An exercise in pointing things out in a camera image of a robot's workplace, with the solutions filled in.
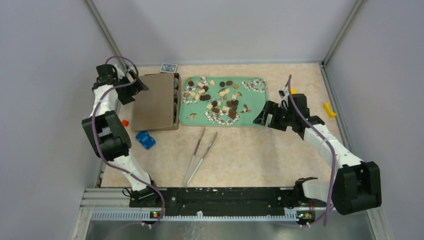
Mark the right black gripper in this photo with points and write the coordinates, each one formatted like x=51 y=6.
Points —
x=272 y=108

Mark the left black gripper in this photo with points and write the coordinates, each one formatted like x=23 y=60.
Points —
x=134 y=87

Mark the brown box lid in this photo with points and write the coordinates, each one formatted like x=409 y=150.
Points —
x=154 y=101

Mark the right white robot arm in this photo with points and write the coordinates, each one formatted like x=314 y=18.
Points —
x=355 y=184

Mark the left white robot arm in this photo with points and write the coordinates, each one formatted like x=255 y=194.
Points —
x=106 y=132

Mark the brown rectangular chocolate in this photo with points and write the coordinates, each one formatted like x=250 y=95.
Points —
x=232 y=114

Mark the brown chocolate box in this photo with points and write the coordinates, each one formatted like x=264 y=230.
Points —
x=177 y=99

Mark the blue playing card deck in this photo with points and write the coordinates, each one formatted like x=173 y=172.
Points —
x=168 y=68

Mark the red small block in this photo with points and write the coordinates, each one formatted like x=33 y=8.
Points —
x=125 y=123

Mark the yellow block far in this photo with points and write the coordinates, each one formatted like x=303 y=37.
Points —
x=293 y=91

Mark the blue small block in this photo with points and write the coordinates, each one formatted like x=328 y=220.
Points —
x=144 y=138

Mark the green floral tray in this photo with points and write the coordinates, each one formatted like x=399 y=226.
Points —
x=207 y=100

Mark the yellow block near wall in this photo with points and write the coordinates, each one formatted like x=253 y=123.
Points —
x=329 y=111

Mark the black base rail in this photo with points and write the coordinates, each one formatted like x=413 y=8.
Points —
x=219 y=201

